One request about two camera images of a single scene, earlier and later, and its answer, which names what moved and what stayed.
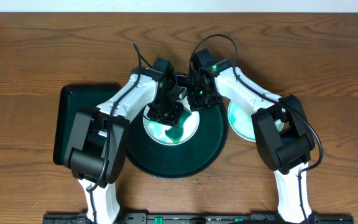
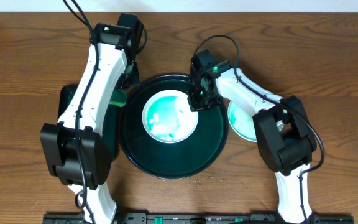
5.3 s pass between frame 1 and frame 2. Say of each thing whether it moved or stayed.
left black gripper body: moved
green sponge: moved
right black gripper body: stayed
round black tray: stayed
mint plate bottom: stayed
